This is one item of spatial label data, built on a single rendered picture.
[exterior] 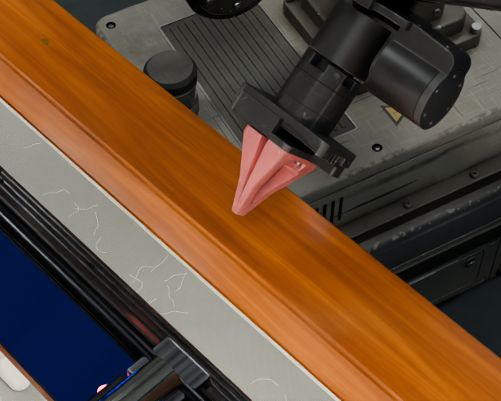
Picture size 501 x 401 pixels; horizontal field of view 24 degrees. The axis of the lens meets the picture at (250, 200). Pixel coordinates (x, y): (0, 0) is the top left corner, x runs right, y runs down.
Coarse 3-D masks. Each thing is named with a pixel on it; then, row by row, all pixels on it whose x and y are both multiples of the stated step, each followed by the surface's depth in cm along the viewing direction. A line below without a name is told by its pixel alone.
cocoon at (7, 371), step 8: (0, 360) 100; (8, 360) 100; (0, 368) 100; (8, 368) 100; (16, 368) 100; (0, 376) 100; (8, 376) 99; (16, 376) 99; (24, 376) 99; (8, 384) 100; (16, 384) 99; (24, 384) 99
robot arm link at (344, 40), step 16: (336, 16) 97; (352, 16) 96; (368, 16) 96; (320, 32) 98; (336, 32) 96; (352, 32) 96; (368, 32) 96; (384, 32) 96; (320, 48) 97; (336, 48) 96; (352, 48) 96; (368, 48) 96; (320, 64) 98; (336, 64) 96; (352, 64) 96; (368, 64) 97
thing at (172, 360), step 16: (160, 352) 60; (176, 352) 60; (128, 368) 60; (144, 368) 59; (160, 368) 59; (176, 368) 60; (192, 368) 60; (112, 384) 59; (128, 384) 58; (144, 384) 58; (160, 384) 58; (176, 384) 59; (192, 384) 59; (208, 384) 60; (96, 400) 59; (112, 400) 58; (128, 400) 58; (144, 400) 58; (160, 400) 58; (176, 400) 59
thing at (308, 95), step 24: (312, 48) 100; (312, 72) 97; (336, 72) 96; (264, 96) 98; (288, 96) 98; (312, 96) 97; (336, 96) 97; (288, 120) 97; (312, 120) 97; (336, 120) 98; (312, 144) 96; (336, 144) 99
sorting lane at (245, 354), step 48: (0, 144) 118; (48, 144) 118; (48, 192) 114; (96, 192) 114; (96, 240) 110; (144, 240) 110; (144, 288) 107; (192, 288) 107; (192, 336) 104; (240, 336) 104; (0, 384) 101; (240, 384) 101; (288, 384) 101
